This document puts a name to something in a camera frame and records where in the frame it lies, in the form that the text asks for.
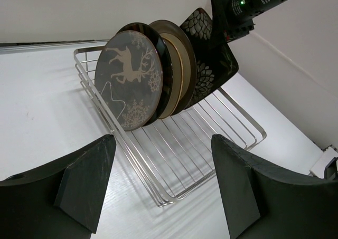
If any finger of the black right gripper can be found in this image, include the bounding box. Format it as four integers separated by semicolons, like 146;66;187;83
208;1;230;50

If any cream plate black glossy rim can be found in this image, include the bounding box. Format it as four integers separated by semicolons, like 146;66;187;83
117;22;173;126

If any grey reindeer round plate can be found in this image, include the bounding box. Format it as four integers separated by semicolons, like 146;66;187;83
94;30;167;131

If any cream plate brown rim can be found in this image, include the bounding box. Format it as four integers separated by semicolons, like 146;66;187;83
150;20;197;119

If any black floral square plate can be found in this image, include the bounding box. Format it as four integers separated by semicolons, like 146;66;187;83
180;8;239;109

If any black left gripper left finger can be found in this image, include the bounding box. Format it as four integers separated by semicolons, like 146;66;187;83
1;135;116;238

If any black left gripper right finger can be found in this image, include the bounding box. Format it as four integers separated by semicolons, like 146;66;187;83
211;134;337;238

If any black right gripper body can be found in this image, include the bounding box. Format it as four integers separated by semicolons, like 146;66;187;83
211;0;254;42

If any beige leaf pattern plate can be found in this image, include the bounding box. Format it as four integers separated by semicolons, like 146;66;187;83
160;32;192;119

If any steel wire dish rack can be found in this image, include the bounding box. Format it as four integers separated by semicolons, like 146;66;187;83
73;46;267;207

